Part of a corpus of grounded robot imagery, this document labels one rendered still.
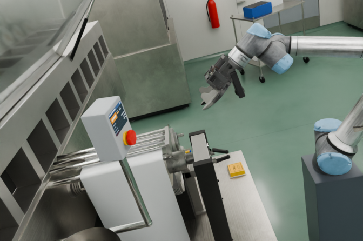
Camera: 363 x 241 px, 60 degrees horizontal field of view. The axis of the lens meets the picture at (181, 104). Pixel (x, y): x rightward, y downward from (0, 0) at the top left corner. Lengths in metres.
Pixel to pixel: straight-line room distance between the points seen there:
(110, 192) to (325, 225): 1.08
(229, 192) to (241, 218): 0.16
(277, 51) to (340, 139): 0.41
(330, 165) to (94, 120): 0.99
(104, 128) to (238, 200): 0.99
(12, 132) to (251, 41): 0.78
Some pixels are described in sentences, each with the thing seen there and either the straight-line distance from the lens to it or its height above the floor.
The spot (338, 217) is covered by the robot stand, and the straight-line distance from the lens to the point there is 1.68.
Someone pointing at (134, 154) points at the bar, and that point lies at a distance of 0.91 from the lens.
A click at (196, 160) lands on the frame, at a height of 1.44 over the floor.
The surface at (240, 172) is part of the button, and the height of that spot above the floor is 0.92.
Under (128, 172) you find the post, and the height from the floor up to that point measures 1.56.
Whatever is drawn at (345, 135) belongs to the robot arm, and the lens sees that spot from 1.29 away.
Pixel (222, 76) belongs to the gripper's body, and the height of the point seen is 1.48.
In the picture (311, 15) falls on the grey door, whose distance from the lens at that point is 6.25.
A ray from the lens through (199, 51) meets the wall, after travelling 5.84.
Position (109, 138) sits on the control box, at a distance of 0.57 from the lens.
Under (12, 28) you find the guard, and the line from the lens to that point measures 0.58.
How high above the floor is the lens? 1.92
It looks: 26 degrees down
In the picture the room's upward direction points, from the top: 16 degrees counter-clockwise
